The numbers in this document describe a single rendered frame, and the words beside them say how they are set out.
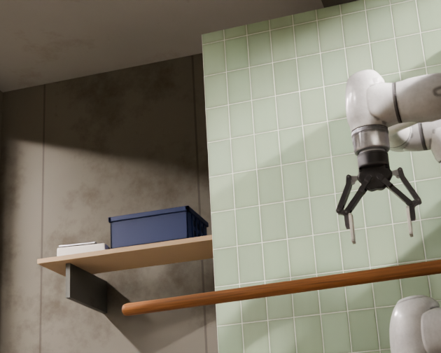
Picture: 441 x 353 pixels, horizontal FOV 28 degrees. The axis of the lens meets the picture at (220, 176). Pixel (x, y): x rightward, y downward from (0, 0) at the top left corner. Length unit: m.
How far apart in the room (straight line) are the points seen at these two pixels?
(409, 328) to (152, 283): 3.55
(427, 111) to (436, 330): 0.74
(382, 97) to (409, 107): 0.07
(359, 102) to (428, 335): 0.78
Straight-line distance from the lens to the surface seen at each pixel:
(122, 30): 6.13
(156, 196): 6.14
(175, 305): 2.10
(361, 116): 2.15
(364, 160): 2.13
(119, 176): 6.30
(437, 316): 2.63
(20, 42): 6.32
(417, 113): 2.15
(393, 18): 3.59
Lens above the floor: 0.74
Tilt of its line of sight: 20 degrees up
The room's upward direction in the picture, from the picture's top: 3 degrees counter-clockwise
